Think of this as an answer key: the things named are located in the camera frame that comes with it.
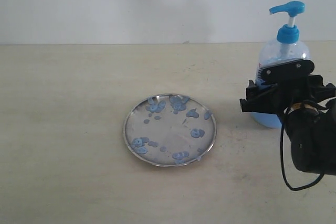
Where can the blue soap pump bottle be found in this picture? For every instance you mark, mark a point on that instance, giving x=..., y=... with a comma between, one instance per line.
x=286, y=46

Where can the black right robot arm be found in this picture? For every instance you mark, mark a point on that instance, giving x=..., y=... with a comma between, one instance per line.
x=306, y=109

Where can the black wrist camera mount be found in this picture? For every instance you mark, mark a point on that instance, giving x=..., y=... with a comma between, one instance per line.
x=285, y=71

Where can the round metal plate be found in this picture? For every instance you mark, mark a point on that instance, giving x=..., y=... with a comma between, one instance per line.
x=170, y=130

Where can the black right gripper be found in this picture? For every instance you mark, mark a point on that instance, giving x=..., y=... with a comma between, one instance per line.
x=275, y=98

